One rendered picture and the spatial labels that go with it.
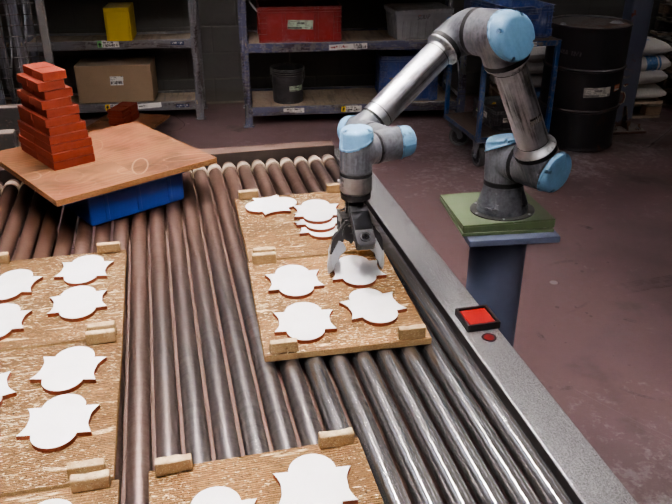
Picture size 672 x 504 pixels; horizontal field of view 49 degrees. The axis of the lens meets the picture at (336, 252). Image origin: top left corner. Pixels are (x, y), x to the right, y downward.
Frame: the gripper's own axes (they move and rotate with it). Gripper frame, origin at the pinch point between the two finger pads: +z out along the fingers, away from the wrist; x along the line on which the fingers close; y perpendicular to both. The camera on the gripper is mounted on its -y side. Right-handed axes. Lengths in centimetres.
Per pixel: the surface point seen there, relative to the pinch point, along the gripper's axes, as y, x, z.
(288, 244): 18.5, 14.2, 0.2
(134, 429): -46, 50, 2
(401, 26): 428, -129, 16
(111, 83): 465, 104, 60
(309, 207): 34.5, 6.1, -2.9
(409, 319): -22.8, -6.9, 0.5
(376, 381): -40.8, 4.7, 2.2
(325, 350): -30.6, 13.0, 0.8
